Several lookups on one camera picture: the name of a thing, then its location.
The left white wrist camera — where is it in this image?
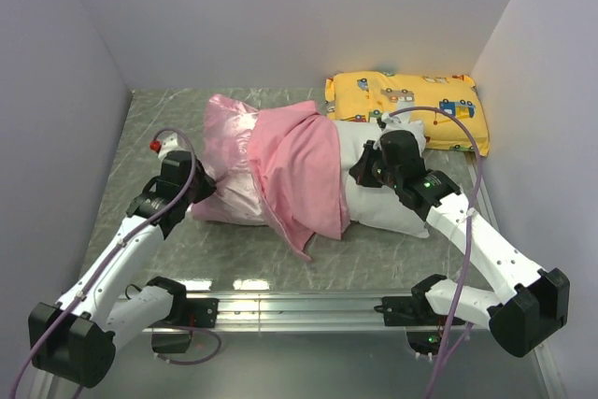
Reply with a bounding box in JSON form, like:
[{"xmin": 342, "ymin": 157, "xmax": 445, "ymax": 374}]
[{"xmin": 149, "ymin": 133, "xmax": 184, "ymax": 161}]

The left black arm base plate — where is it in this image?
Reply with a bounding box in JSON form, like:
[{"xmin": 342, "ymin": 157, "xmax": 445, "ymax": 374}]
[{"xmin": 147, "ymin": 298, "xmax": 222, "ymax": 365}]

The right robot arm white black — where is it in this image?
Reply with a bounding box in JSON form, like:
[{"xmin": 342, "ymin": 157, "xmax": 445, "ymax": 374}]
[{"xmin": 349, "ymin": 130, "xmax": 570, "ymax": 358}]

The aluminium rail frame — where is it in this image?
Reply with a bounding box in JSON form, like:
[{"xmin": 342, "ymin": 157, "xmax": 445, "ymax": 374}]
[{"xmin": 27, "ymin": 153, "xmax": 569, "ymax": 399}]

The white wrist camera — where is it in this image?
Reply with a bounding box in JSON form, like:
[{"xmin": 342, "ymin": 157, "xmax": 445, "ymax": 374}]
[
  {"xmin": 377, "ymin": 111, "xmax": 420, "ymax": 133},
  {"xmin": 149, "ymin": 133, "xmax": 184, "ymax": 161}
]

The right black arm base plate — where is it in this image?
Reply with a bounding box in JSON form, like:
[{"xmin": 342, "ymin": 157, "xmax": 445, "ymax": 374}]
[{"xmin": 374, "ymin": 296, "xmax": 447, "ymax": 359}]

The white pillow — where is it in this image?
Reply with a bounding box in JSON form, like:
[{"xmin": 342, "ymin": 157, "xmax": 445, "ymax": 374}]
[{"xmin": 333, "ymin": 121, "xmax": 429, "ymax": 239}]

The pink pillowcase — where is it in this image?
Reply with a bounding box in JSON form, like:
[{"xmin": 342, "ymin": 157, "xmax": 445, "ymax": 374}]
[{"xmin": 192, "ymin": 94, "xmax": 349, "ymax": 260}]

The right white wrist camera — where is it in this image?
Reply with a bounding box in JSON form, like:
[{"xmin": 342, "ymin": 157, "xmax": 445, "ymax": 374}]
[{"xmin": 377, "ymin": 111, "xmax": 420, "ymax": 133}]

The yellow cartoon car pillow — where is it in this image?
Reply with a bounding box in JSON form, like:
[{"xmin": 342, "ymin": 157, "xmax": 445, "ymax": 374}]
[{"xmin": 324, "ymin": 71, "xmax": 490, "ymax": 156}]

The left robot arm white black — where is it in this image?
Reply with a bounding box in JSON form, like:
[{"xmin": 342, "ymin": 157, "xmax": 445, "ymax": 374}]
[{"xmin": 28, "ymin": 150, "xmax": 216, "ymax": 388}]

